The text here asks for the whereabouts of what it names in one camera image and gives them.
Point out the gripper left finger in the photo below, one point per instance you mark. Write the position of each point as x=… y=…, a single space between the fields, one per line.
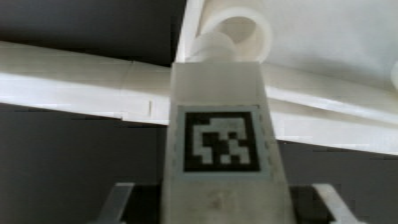
x=133 y=205

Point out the white square table top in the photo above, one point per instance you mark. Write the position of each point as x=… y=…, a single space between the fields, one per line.
x=326 y=43

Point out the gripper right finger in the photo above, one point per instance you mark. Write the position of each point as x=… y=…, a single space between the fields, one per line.
x=319 y=205

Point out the white table leg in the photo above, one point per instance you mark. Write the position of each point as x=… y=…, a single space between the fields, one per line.
x=225 y=183

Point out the white U-shaped fence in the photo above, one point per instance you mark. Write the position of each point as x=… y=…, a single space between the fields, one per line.
x=330 y=112

